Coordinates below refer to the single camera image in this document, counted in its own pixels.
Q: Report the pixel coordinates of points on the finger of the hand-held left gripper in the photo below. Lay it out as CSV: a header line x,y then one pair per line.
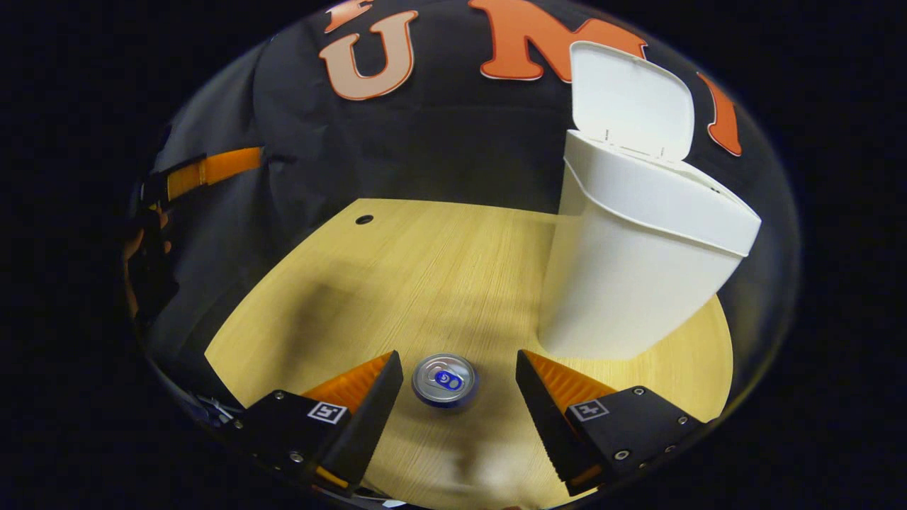
x,y
227,166

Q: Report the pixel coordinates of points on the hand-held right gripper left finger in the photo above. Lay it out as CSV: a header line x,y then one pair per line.
x,y
365,425

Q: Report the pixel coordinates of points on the wooden desktop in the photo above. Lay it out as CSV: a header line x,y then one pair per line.
x,y
425,283

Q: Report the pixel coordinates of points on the blue pop can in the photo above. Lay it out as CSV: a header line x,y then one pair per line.
x,y
445,379

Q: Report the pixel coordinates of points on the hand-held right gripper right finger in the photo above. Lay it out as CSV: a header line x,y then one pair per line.
x,y
553,425

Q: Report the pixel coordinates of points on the white desktop garbage bin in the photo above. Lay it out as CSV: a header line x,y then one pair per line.
x,y
638,269

